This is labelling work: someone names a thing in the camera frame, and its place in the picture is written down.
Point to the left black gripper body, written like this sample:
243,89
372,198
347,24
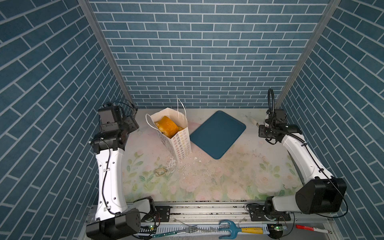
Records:
129,125

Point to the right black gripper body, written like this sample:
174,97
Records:
265,131

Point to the large round twisted bread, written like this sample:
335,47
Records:
167,127

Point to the white printed paper bag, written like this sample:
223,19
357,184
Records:
180,145

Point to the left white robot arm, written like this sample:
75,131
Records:
114,219

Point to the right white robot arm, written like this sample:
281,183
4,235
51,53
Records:
322,193

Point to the dark blue tray mat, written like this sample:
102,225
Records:
217,134

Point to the red white marker pen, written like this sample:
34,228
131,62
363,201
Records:
313,229

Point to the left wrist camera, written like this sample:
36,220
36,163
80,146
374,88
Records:
111,118

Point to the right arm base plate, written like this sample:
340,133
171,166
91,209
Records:
260,213

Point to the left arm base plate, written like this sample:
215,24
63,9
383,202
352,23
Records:
160,213

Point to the aluminium rail frame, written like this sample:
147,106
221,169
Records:
210,213

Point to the teal fork tool yellow handle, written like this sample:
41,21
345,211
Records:
233,229

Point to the metal fork green handle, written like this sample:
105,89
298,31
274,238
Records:
187,230

